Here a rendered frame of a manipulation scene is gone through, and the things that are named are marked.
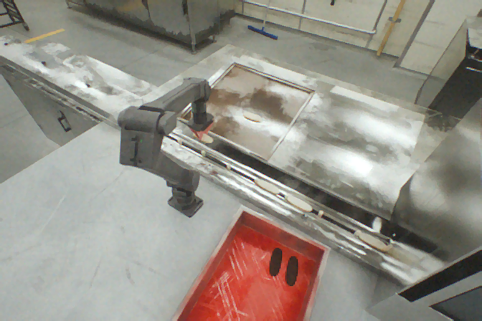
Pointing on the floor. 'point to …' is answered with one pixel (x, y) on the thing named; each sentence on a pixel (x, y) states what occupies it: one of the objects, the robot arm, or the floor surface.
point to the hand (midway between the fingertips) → (202, 135)
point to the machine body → (130, 84)
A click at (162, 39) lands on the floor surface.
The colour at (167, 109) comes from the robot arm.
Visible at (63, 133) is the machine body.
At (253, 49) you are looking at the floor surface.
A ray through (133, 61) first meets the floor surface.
